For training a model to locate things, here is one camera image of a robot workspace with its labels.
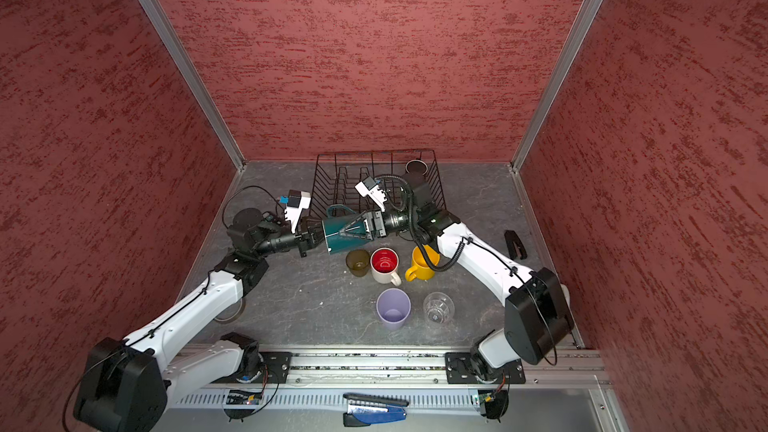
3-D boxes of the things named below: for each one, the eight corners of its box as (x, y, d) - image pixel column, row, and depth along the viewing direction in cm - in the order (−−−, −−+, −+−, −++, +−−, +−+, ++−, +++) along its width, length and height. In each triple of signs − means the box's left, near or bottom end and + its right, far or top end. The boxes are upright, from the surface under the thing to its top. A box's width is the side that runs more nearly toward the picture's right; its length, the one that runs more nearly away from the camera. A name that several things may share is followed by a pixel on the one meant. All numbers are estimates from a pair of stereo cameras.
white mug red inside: (370, 288, 89) (369, 278, 83) (372, 258, 95) (371, 247, 89) (400, 288, 89) (401, 278, 83) (400, 259, 95) (400, 247, 90)
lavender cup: (377, 335, 81) (375, 321, 71) (378, 304, 86) (377, 288, 76) (409, 335, 81) (412, 322, 71) (408, 304, 86) (410, 288, 76)
